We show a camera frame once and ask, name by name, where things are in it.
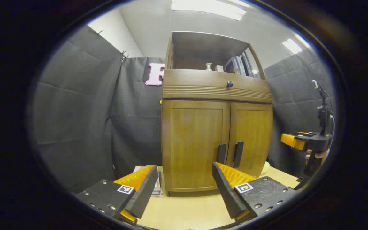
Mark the brown wooden double-door shoe cabinet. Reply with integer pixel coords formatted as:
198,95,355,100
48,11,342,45
161,31,274,197

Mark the brown wooden cabinet door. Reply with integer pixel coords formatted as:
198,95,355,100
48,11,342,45
227,102,273,178
162,100,231,192

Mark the brown wooden drawer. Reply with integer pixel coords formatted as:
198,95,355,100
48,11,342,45
163,69,272,104

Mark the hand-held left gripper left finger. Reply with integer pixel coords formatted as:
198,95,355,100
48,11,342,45
75,165,159,226

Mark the small ceiling light panel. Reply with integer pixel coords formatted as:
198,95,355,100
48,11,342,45
282,34,311,55

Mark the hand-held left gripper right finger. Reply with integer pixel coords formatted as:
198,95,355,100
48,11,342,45
212,162,299,224

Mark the black backdrop cloth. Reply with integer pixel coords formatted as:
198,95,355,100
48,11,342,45
32,26,338,192

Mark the long ceiling light panel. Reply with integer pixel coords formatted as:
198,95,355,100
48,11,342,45
171,0,247,21

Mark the stack of papers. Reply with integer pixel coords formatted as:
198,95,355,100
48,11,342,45
133,165,164,197

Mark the blue book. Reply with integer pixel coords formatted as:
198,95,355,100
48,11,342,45
235,56,247,76
225,57,239,75

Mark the dark book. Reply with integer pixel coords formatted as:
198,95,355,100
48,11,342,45
241,55,255,77

